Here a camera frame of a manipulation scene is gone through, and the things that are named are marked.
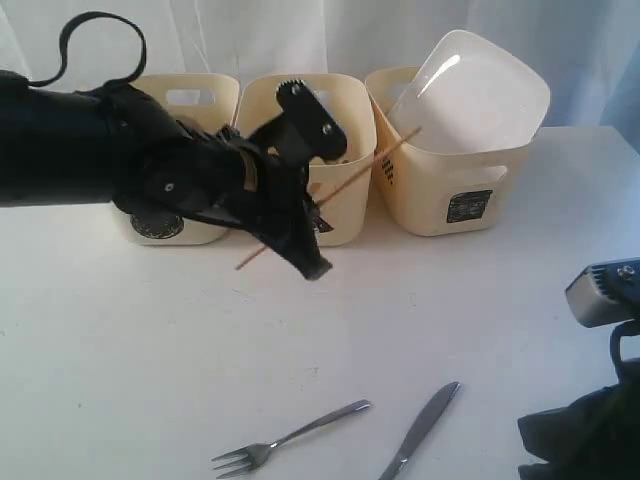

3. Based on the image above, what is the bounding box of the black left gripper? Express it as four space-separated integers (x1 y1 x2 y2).
107 119 333 281

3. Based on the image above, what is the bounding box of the wooden chopstick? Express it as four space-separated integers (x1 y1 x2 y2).
234 127 422 271

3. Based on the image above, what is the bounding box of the white square plate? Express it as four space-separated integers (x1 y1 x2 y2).
387 30 551 154

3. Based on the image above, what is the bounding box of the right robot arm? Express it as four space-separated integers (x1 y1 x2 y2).
518 382 639 479

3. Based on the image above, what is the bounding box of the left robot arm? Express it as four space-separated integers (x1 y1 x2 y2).
1 71 347 280

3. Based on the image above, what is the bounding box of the cream bin triangle mark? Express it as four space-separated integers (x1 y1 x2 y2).
235 73 377 247

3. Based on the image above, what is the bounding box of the cream bin circle mark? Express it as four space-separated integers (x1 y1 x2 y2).
111 73 240 246

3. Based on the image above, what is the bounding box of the cream bin square mark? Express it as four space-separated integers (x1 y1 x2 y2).
365 67 529 236

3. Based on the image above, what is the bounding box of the steel table knife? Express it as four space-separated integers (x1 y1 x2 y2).
379 381 461 480

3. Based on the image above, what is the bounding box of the steel fork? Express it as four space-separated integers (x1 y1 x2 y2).
211 399 372 479

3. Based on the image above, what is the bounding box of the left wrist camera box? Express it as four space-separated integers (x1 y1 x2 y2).
249 79 348 167

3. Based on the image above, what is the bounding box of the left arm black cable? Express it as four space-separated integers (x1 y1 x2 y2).
27 12 150 96

